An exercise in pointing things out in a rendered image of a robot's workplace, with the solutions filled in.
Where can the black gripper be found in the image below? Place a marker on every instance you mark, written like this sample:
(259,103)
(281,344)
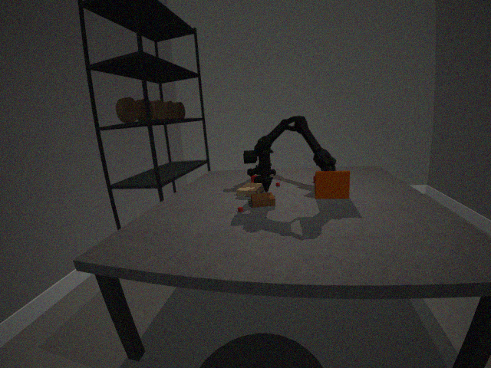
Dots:
(264,175)

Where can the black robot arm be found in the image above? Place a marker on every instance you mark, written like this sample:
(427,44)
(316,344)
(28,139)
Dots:
(322,157)

